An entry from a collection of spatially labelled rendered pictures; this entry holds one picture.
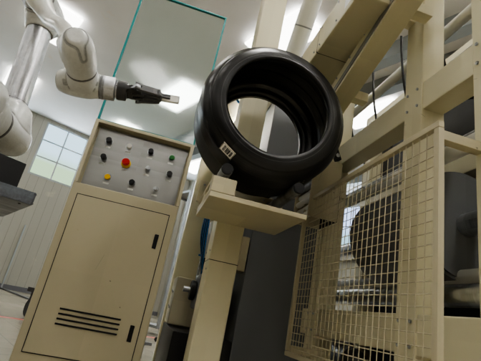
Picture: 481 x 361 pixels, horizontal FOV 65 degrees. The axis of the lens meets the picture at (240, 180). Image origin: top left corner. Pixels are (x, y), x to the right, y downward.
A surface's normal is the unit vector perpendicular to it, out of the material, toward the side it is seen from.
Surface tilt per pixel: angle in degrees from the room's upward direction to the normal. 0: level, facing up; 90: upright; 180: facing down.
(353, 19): 180
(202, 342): 90
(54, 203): 90
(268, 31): 90
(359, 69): 162
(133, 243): 90
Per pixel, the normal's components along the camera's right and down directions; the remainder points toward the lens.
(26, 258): 0.65, -0.15
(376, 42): -0.10, 0.79
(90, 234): 0.25, -0.29
